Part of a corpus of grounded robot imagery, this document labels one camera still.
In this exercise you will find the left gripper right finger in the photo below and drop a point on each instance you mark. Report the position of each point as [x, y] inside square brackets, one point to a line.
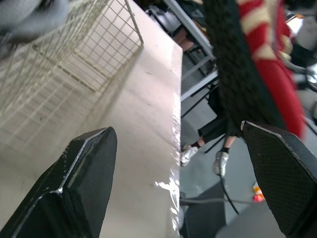
[280, 173]

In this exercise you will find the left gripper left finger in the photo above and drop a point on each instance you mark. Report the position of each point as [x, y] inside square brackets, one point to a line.
[81, 178]

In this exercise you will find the black and red knit shoe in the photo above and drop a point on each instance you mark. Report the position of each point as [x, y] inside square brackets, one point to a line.
[230, 62]

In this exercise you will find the person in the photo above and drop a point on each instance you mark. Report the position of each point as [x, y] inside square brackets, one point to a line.
[213, 129]

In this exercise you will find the grey metal table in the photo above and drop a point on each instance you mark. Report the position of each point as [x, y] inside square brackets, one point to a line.
[195, 32]

